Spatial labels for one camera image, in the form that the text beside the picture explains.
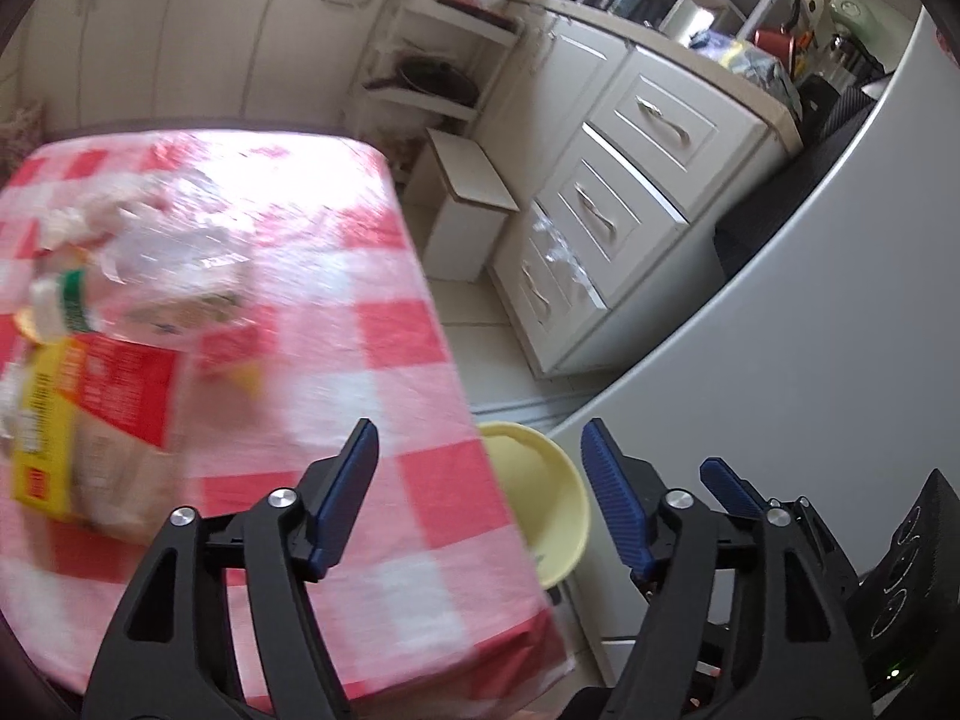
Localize white packet with green band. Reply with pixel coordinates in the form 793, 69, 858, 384
26, 266, 106, 342

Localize crumpled clear drawer bag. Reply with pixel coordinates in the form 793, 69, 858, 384
525, 210, 608, 308

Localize small yellow wrapper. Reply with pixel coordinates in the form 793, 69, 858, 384
199, 360, 263, 400

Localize blue grey bag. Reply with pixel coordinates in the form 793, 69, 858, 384
690, 30, 803, 113

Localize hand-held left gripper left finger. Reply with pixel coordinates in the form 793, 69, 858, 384
79, 418, 380, 720

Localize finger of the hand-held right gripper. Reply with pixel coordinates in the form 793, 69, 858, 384
700, 457, 856, 586

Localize black textured cover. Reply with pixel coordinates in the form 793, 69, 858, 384
712, 75, 897, 282

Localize white tiered shelf rack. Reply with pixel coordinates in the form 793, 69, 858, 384
352, 0, 522, 188

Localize red checkered plastic tablecloth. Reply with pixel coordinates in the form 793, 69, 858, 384
0, 129, 575, 717

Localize white water boiler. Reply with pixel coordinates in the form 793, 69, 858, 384
660, 0, 728, 46

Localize red pot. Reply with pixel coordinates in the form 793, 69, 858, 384
754, 26, 796, 65

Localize white base cabinets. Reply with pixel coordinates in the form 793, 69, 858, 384
0, 0, 421, 136

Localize pale green appliance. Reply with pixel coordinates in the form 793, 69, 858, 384
825, 0, 875, 42

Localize white refrigerator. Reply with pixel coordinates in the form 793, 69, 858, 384
544, 4, 960, 691

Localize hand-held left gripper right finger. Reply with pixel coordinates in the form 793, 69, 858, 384
581, 418, 878, 720

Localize white drawer cabinet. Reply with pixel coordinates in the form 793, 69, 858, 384
487, 0, 803, 380

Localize yellow plastic basin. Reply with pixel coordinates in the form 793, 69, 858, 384
476, 421, 592, 592

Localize yellow red cardboard box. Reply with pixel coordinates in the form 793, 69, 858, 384
11, 334, 188, 541

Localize black frying pan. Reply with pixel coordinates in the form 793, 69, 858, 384
364, 56, 481, 110

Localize white step stool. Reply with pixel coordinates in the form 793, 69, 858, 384
424, 127, 520, 282

